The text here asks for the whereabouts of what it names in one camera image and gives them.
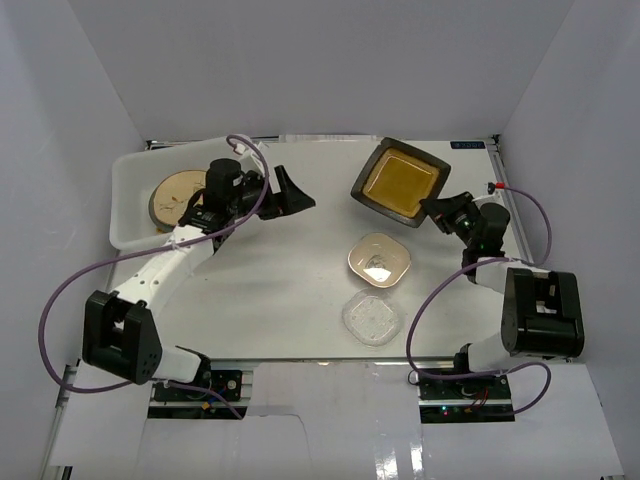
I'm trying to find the beige square bowl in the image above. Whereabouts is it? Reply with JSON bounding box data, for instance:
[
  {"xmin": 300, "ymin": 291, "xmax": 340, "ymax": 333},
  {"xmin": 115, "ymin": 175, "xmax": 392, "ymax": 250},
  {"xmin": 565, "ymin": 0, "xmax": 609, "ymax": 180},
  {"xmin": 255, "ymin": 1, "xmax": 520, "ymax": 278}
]
[{"xmin": 347, "ymin": 233, "xmax": 411, "ymax": 289}]

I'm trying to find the aluminium table frame rail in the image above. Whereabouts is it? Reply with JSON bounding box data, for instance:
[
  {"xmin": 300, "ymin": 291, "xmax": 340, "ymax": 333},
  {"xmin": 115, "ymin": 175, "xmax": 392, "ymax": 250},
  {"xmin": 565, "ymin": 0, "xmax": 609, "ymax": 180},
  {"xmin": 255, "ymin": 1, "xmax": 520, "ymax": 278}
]
[{"xmin": 489, "ymin": 134, "xmax": 571, "ymax": 361}]

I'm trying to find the cream bird pattern plate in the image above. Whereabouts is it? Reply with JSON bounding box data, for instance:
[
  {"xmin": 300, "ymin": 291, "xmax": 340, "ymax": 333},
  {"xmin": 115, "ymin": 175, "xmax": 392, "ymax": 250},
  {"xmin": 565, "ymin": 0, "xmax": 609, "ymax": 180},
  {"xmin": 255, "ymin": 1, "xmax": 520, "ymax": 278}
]
[{"xmin": 153, "ymin": 170, "xmax": 206, "ymax": 227}]

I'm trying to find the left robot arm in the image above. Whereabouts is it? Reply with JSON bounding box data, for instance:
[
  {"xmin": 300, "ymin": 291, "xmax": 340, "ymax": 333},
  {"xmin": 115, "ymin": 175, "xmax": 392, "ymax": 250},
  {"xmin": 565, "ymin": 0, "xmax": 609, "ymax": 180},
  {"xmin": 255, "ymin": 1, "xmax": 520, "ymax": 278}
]
[{"xmin": 82, "ymin": 158, "xmax": 316, "ymax": 399}]

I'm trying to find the black and amber square plate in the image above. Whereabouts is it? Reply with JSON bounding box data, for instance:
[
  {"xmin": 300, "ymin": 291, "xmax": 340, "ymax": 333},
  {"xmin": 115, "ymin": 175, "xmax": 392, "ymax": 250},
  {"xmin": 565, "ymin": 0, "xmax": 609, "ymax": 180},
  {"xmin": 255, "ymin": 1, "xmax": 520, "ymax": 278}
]
[{"xmin": 350, "ymin": 137, "xmax": 451, "ymax": 228}]

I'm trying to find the blue label sticker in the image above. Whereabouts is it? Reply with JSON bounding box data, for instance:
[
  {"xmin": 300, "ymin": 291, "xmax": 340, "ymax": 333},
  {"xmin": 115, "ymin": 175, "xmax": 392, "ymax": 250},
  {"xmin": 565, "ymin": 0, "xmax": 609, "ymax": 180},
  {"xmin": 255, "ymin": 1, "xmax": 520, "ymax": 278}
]
[{"xmin": 450, "ymin": 141, "xmax": 486, "ymax": 150}]

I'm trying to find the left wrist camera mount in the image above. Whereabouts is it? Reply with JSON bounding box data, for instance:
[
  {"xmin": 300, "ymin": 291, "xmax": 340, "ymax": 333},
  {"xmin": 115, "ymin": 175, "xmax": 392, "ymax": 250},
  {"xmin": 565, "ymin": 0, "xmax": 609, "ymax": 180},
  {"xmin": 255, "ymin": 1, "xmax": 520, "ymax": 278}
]
[{"xmin": 227, "ymin": 140, "xmax": 265, "ymax": 175}]

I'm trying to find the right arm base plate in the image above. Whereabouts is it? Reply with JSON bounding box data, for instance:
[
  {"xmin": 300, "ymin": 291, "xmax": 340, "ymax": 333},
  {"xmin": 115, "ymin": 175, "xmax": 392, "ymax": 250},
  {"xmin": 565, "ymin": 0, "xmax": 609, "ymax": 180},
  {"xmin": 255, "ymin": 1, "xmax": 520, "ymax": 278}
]
[{"xmin": 407, "ymin": 371, "xmax": 515, "ymax": 425}]

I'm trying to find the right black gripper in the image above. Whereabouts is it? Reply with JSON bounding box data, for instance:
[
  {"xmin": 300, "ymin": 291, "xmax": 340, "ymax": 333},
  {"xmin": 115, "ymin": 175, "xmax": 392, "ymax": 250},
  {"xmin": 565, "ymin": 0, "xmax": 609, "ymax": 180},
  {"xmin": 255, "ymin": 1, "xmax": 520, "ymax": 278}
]
[{"xmin": 420, "ymin": 192, "xmax": 479, "ymax": 249}]

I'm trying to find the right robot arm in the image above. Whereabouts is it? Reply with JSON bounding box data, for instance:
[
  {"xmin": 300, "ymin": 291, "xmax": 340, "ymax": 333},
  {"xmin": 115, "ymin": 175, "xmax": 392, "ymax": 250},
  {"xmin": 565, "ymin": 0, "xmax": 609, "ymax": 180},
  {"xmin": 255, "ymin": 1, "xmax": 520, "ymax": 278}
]
[{"xmin": 406, "ymin": 192, "xmax": 585, "ymax": 399}]

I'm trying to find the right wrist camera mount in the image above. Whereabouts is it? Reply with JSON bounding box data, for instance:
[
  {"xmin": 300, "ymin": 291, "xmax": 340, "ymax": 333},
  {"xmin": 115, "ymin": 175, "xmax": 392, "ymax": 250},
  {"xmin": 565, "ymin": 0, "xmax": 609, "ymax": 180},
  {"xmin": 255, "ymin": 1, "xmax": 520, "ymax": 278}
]
[{"xmin": 473, "ymin": 182, "xmax": 505, "ymax": 205}]

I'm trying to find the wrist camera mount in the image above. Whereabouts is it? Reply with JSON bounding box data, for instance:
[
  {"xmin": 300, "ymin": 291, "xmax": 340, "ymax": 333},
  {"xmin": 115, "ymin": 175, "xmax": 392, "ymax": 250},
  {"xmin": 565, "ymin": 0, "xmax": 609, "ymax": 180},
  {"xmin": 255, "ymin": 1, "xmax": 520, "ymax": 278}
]
[
  {"xmin": 473, "ymin": 182, "xmax": 505, "ymax": 205},
  {"xmin": 227, "ymin": 140, "xmax": 265, "ymax": 175}
]

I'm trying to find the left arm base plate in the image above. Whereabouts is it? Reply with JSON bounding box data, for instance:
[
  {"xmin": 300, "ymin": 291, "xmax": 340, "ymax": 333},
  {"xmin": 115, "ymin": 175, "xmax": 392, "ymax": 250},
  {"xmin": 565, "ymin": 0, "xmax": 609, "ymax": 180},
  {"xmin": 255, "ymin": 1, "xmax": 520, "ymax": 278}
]
[{"xmin": 147, "ymin": 370, "xmax": 248, "ymax": 420}]

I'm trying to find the white plastic bin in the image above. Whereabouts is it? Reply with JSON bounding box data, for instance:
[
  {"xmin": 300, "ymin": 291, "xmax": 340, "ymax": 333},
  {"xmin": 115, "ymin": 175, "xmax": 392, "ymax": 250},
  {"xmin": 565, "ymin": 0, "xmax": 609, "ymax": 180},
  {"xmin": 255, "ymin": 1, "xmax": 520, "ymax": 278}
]
[{"xmin": 109, "ymin": 137, "xmax": 238, "ymax": 251}]

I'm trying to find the teal round plate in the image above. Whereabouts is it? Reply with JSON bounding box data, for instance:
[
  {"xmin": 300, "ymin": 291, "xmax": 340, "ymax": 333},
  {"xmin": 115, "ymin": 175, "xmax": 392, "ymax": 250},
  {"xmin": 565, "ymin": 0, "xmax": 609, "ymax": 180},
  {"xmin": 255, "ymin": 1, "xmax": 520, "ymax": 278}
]
[{"xmin": 148, "ymin": 192, "xmax": 174, "ymax": 229}]

